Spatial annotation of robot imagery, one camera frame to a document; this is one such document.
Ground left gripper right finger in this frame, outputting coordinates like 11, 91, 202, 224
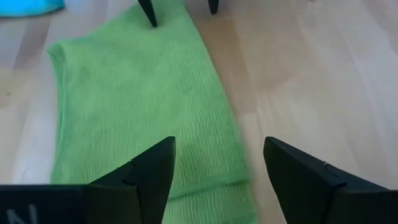
263, 136, 398, 224

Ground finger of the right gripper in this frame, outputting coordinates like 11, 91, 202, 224
137, 0, 158, 28
207, 0, 220, 16

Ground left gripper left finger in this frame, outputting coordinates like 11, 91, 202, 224
0, 136, 177, 224

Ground green microfiber towel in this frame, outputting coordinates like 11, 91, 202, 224
46, 0, 258, 224

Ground blue microfiber towel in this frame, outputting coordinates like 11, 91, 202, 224
0, 0, 66, 18

